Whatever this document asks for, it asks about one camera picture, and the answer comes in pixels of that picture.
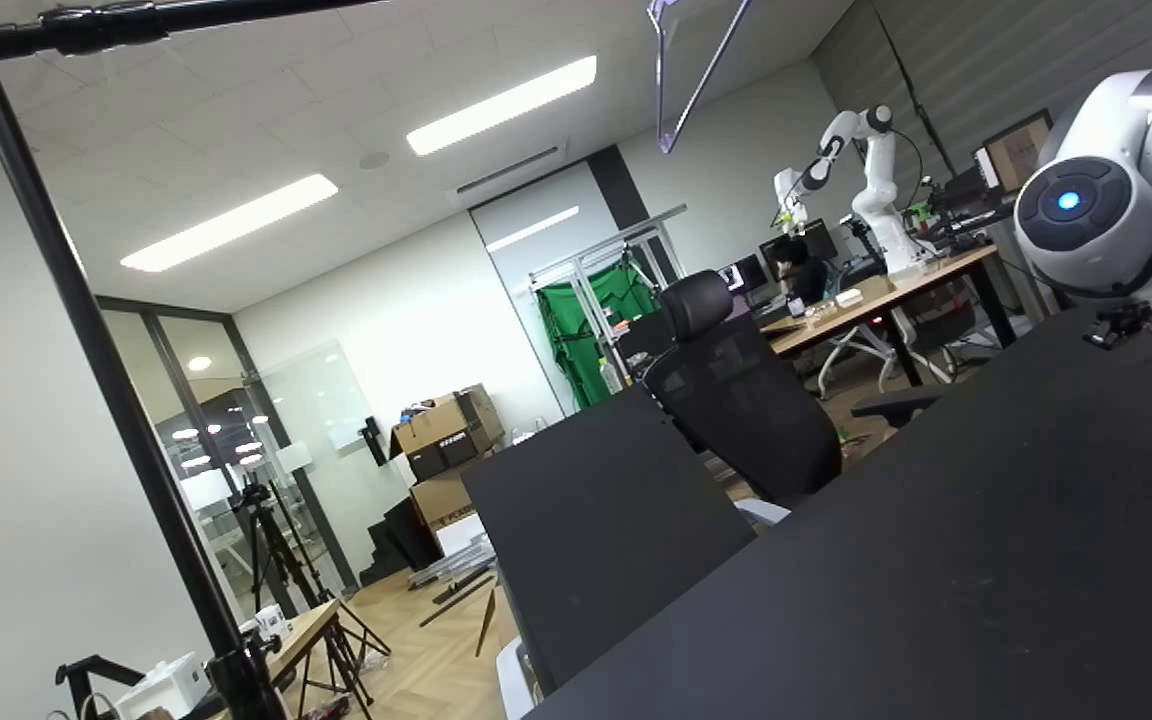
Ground purple clothes hanger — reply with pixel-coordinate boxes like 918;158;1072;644
638;0;761;154

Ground green hanging cloth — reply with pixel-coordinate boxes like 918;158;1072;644
530;255;665;413

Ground stacked cardboard boxes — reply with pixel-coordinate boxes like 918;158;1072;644
387;381;510;533

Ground black flat board panel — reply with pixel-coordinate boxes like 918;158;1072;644
460;386;761;700

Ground black mesh office chair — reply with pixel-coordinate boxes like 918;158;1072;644
635;269;849;511

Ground long ceiling light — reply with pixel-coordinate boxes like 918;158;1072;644
404;51;605;158
114;170;344;281

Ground wooden top desk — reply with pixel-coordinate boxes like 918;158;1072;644
757;238;1023;360

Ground wooden folding stool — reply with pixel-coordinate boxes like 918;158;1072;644
258;595;396;720

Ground computer monitor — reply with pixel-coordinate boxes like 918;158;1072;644
972;109;1058;200

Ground black camera tripod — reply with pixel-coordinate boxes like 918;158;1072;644
215;434;328;620

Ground black camera stand frame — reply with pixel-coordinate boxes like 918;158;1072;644
0;0;379;720

